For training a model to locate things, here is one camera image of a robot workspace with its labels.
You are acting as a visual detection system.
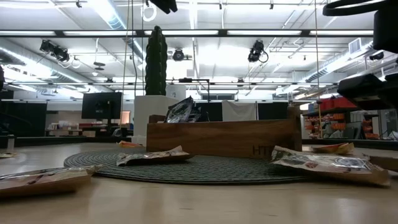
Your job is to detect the cluttered background desk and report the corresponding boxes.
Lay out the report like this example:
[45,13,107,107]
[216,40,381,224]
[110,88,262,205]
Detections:
[46,119,133,138]

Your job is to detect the black background monitor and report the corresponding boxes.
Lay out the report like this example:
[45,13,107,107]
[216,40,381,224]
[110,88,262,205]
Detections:
[81,91,123,129]

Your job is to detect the dark blue tea packet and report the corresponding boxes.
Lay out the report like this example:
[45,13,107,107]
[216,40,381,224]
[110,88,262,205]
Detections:
[164,95,195,123]

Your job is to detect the white background box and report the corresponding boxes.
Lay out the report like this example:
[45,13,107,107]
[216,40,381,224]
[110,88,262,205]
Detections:
[165,84,187,101]

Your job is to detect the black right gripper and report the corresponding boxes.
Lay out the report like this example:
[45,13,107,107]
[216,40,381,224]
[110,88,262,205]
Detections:
[337,73,398,111]

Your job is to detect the wooden tea organizer box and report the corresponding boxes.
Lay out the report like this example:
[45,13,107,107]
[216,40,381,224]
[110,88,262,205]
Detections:
[146,105,303,161]

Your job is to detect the white hanging sheet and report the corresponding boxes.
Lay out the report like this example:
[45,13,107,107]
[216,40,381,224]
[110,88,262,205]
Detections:
[221,100,257,122]

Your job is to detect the round grey woven placemat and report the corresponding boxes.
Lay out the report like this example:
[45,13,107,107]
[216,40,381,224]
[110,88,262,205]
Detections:
[63,148,312,186]

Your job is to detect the thin pale hanging cord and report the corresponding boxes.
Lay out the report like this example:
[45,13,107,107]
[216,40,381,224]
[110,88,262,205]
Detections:
[120,0,131,127]

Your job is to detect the black partition panel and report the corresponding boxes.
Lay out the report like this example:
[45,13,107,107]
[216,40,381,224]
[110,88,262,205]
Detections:
[0,101,48,138]
[257,101,289,121]
[201,101,223,122]

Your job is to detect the red storage bin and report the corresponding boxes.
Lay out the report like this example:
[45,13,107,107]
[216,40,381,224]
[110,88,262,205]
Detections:
[320,98,336,111]
[334,96,358,110]

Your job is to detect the white hexagonal planter pot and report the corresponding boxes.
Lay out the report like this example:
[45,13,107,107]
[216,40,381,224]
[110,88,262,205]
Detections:
[133,95,180,146]

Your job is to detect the black frame beam with lights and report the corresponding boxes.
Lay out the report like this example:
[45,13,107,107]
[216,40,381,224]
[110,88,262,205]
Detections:
[0,29,376,39]

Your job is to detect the white cable ring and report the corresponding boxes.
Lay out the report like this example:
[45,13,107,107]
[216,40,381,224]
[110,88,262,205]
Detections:
[141,2,158,22]

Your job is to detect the shelf rack with orange bins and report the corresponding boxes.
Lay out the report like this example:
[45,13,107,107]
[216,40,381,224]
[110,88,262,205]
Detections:
[303,107,381,140]

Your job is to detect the white ceiling vent grille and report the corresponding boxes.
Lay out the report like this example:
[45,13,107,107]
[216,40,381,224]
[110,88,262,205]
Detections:
[348,37,363,55]

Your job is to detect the yellow hanging rope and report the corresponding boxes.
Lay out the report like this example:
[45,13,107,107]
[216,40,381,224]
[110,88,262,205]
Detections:
[313,0,323,139]

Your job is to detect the green cactus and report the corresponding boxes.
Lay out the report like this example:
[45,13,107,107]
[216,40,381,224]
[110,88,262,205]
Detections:
[144,25,169,96]

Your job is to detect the black right arm cable loop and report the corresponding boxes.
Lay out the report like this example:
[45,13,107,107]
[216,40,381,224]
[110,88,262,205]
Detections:
[322,0,388,17]

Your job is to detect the black metal table frame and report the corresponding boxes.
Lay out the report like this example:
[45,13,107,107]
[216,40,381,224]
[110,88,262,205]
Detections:
[0,135,398,151]

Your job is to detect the silver spiral ceiling duct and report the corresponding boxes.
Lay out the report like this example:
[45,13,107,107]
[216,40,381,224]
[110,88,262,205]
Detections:
[304,36,376,84]
[88,0,147,63]

